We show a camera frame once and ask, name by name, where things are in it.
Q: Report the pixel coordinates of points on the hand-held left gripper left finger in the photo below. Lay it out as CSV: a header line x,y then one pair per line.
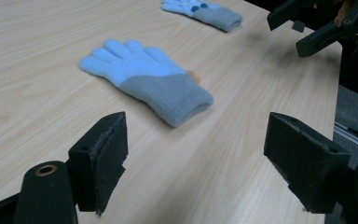
x,y
101,161

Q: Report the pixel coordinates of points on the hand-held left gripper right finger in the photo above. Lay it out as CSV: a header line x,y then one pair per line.
x,y
307,168

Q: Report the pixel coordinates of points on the metal floor rail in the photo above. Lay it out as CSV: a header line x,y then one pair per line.
x,y
354,137

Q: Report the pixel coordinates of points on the plain blue grey glove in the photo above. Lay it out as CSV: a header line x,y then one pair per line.
x,y
149,84

